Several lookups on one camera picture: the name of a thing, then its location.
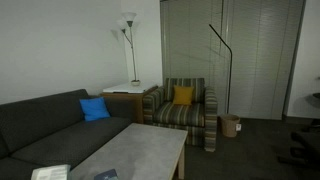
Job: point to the light wooden table leg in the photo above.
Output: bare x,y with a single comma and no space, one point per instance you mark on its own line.
181,165

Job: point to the open white blue tea box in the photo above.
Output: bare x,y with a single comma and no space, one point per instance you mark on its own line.
50,172

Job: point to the tall blue carton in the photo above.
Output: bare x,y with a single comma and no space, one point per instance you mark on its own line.
106,175

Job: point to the small white wall socket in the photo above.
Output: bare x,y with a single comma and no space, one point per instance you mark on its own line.
238,127

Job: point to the thin black floor lamp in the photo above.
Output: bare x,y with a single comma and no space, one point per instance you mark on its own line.
230,76

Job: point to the blue throw cushion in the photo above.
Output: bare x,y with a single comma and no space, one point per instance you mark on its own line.
94,109

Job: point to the striped fabric armchair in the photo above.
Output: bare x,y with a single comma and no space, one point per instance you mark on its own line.
180,115

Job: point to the yellow throw cushion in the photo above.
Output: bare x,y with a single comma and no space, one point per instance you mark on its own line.
183,95

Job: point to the brown wooden side table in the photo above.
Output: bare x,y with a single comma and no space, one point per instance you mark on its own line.
140,108

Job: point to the black office chair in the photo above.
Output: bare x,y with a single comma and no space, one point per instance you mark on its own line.
306,143

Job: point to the woven waste basket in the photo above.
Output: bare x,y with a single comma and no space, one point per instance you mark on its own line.
229,126

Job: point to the dark grey fabric sofa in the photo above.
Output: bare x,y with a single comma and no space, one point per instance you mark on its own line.
50,128

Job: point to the grey vertical window blinds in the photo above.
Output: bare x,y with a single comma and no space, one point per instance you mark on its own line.
260,60

